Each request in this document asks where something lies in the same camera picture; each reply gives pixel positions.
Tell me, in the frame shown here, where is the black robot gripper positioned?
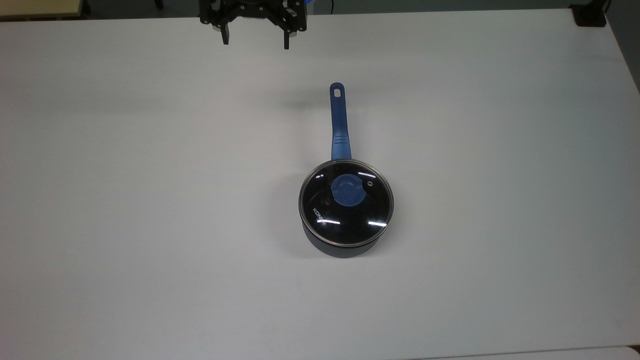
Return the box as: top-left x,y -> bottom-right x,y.
199,0 -> 308,50

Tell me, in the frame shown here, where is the glass lid with blue knob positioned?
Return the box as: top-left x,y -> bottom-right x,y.
298,159 -> 395,248

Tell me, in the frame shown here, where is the light wooden table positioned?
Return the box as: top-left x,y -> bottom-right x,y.
0,0 -> 85,22

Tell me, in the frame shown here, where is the black pole clamp base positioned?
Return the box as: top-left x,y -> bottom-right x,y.
571,0 -> 610,28

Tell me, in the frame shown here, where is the blue handled dark saucepan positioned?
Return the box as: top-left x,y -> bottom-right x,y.
298,82 -> 395,259

